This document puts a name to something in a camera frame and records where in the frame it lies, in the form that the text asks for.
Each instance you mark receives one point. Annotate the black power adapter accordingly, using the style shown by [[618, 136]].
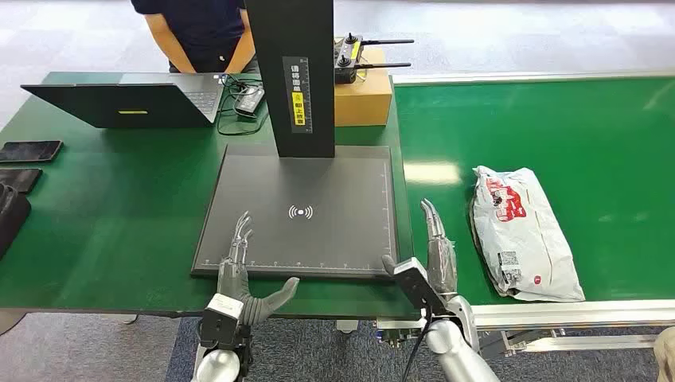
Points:
[[249, 100]]

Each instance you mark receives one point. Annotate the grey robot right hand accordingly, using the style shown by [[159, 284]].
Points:
[[440, 263]]

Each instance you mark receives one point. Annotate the black smartphone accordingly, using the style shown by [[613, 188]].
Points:
[[29, 151]]

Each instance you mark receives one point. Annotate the black laptop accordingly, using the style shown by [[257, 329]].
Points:
[[121, 105]]

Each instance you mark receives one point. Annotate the green conveyor belt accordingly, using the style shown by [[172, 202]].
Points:
[[580, 137]]

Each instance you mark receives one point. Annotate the person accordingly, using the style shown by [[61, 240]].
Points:
[[200, 26]]

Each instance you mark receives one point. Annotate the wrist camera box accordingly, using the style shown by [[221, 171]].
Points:
[[416, 284], [224, 319]]

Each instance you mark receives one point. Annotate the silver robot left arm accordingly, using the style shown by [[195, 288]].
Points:
[[216, 366]]

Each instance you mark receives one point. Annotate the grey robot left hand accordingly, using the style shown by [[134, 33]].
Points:
[[232, 282]]

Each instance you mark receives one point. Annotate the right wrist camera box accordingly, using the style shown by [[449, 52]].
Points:
[[416, 284]]

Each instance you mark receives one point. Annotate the black inbound scanner machine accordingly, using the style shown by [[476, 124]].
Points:
[[316, 237]]

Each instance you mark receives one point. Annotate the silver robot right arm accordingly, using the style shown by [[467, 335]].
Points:
[[454, 348]]

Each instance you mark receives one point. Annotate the black bag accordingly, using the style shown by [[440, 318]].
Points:
[[10, 221]]

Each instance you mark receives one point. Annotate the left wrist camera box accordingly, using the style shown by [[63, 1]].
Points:
[[224, 319]]

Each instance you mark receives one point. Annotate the brown cardboard box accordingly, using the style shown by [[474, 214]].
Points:
[[364, 103]]

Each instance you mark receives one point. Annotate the white plastic mailer package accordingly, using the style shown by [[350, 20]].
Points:
[[522, 237]]

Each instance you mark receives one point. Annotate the black remote controller with antennas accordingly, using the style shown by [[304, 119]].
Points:
[[345, 66]]

